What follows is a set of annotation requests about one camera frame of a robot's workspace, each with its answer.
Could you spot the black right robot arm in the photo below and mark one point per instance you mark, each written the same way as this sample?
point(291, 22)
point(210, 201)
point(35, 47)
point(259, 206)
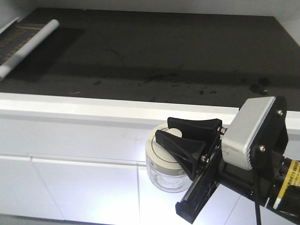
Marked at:
point(276, 177)

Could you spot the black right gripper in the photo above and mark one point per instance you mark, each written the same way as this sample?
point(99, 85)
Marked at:
point(187, 150)

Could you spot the white cabinet door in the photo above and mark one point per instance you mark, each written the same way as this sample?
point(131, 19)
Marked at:
point(22, 190)
point(92, 192)

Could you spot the glass jar with beige lid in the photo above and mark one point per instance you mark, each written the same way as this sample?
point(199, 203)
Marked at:
point(162, 168)

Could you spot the grey rolled paper tube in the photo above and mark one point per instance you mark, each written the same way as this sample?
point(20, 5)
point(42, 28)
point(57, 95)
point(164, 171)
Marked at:
point(24, 51)

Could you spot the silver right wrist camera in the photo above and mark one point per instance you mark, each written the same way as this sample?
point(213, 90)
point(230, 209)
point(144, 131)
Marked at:
point(239, 136)

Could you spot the left white cabinet door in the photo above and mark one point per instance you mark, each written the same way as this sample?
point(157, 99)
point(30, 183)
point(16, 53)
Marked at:
point(22, 190)

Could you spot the middle white cabinet door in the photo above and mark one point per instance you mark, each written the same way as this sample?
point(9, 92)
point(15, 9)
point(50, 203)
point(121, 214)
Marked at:
point(92, 192)

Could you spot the dark mat with yellow print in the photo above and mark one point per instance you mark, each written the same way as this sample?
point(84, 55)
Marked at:
point(15, 37)

